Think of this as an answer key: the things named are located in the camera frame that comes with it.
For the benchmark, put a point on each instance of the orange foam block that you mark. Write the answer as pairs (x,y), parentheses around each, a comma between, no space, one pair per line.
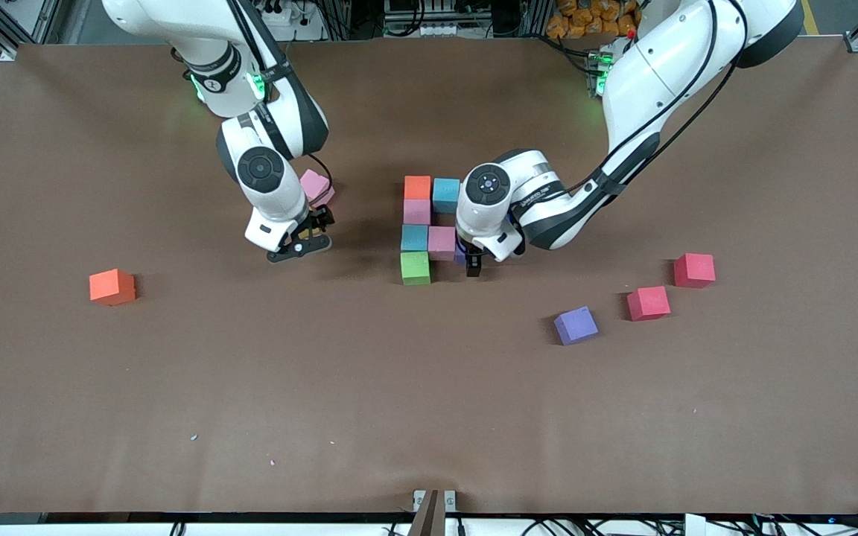
(417,187)
(111,288)

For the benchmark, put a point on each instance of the white power strip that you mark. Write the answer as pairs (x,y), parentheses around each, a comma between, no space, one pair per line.
(436,31)
(302,31)

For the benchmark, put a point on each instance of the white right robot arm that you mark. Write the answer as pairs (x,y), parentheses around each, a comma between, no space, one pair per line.
(272,179)

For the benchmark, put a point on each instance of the red foam block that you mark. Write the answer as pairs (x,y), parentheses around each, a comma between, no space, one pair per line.
(694,270)
(649,304)

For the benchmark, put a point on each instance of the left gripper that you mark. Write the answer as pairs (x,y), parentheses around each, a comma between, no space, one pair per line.
(475,263)

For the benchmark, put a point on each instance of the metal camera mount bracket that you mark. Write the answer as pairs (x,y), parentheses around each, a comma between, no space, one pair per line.
(429,514)

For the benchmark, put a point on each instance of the blue foam block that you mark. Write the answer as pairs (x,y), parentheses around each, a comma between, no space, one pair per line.
(445,195)
(414,238)

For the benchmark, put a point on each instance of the pile of orange items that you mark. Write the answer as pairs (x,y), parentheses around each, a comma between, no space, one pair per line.
(585,18)

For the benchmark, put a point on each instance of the bright pink foam block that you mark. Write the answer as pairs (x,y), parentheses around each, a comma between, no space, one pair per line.
(442,243)

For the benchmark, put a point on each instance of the purple foam block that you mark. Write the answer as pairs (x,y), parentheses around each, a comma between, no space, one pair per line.
(576,326)
(459,257)

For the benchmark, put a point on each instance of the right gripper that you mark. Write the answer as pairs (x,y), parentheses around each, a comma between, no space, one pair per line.
(322,217)

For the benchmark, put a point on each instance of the paper table cover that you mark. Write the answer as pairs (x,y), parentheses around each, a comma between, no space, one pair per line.
(176,387)

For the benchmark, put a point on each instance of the dusty pink foam block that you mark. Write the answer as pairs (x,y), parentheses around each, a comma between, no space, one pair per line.
(316,186)
(417,212)

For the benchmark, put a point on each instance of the green foam block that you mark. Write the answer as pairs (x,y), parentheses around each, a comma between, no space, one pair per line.
(415,268)

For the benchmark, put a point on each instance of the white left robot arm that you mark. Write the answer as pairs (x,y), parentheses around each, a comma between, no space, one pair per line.
(660,67)

